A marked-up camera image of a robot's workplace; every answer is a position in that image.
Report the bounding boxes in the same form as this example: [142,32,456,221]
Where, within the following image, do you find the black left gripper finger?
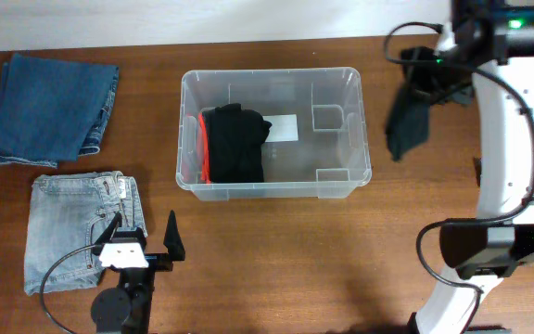
[163,211,185,262]
[92,212,122,255]

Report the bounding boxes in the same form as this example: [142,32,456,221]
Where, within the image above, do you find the dark teal shirt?
[385,66,436,161]

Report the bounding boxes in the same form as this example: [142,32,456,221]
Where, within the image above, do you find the black garment red trim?
[197,103,272,184]

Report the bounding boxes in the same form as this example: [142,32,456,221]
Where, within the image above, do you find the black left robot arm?
[91,212,185,333]

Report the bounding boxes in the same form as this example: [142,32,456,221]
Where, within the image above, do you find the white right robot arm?
[408,1,534,333]

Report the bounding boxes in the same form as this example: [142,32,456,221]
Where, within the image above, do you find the light blue folded jeans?
[24,171,146,296]

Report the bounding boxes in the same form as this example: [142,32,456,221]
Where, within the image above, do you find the dark blue folded jeans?
[0,53,120,168]

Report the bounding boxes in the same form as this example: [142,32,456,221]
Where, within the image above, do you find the clear plastic storage bin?
[175,67,372,201]

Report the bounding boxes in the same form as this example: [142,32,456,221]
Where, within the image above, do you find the white label in bin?
[263,114,299,143]

